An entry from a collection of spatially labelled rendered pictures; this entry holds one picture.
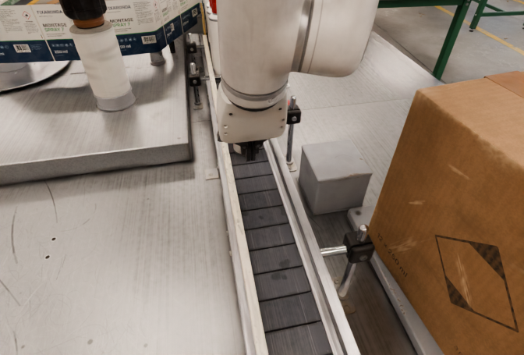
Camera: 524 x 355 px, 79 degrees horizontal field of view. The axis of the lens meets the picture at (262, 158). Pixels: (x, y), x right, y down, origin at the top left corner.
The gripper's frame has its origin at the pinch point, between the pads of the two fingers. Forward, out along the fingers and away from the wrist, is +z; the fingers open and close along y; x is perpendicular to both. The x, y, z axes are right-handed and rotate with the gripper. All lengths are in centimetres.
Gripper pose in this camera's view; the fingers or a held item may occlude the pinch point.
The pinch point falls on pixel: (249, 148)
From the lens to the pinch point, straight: 55.1
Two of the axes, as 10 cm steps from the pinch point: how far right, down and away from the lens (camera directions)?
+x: 1.8, 8.6, -4.8
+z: -0.7, 4.9, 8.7
